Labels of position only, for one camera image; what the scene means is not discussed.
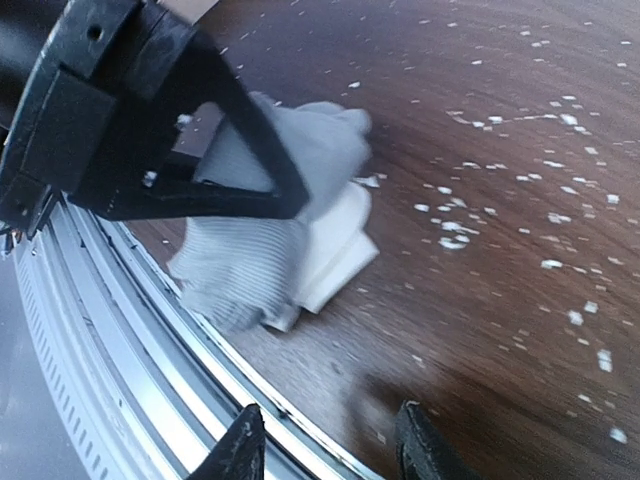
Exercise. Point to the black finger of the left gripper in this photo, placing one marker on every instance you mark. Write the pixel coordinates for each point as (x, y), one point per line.
(185, 139)

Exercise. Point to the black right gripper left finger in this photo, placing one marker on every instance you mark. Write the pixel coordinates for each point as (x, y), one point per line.
(240, 453)

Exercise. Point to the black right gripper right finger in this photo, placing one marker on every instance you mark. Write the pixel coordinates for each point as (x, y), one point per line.
(422, 452)

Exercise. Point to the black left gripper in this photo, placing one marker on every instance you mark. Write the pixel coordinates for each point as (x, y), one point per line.
(91, 92)

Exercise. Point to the grey underwear white waistband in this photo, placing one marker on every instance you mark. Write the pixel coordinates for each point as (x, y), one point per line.
(240, 272)

